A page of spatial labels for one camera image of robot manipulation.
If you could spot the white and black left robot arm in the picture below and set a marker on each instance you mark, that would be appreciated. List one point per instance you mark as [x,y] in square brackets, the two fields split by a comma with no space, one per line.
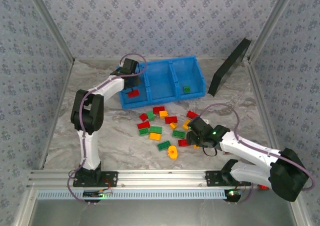
[90,146]

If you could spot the small green lego brick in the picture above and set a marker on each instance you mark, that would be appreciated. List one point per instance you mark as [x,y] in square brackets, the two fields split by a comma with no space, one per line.
[150,115]
[186,89]

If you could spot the aluminium mounting rail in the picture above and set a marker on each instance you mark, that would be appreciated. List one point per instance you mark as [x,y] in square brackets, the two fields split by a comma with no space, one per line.
[162,178]

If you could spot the blue three-compartment bin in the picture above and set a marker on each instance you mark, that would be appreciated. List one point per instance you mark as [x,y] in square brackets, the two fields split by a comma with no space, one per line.
[160,86]

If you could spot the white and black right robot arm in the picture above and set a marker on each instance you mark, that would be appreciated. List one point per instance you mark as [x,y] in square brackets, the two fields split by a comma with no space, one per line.
[250,148]

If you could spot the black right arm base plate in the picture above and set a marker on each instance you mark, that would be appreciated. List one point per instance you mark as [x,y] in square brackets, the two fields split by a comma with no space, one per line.
[212,178]

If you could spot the aluminium frame side rail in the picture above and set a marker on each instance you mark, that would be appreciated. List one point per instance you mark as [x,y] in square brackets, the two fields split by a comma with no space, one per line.
[261,98]
[58,111]

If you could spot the aluminium frame post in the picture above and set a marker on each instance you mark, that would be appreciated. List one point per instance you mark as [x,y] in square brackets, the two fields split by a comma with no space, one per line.
[51,24]
[270,24]

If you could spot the yellow round lego piece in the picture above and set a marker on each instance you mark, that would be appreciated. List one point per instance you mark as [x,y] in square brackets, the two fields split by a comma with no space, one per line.
[172,153]

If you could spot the black flat tray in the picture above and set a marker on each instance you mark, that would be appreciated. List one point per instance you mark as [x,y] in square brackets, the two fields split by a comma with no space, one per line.
[227,68]

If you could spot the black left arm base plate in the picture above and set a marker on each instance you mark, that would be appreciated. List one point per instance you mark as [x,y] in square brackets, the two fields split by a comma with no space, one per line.
[110,178]

